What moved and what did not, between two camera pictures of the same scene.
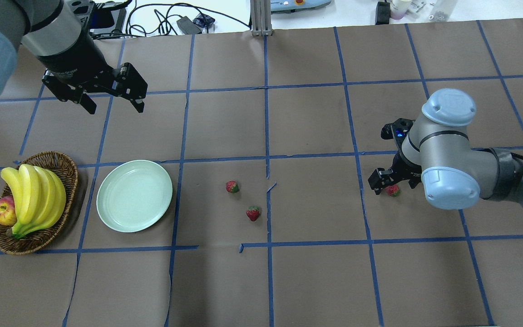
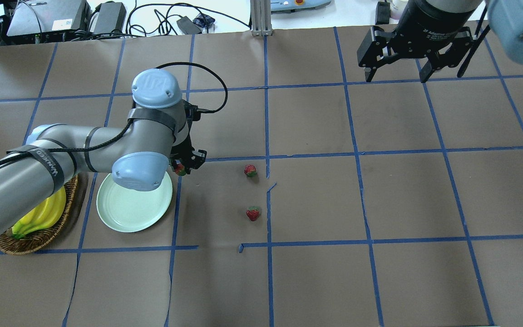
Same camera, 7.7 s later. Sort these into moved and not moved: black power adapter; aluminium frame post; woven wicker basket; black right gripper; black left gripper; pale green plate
Moved: black left gripper; black right gripper
Not moved: woven wicker basket; pale green plate; black power adapter; aluminium frame post
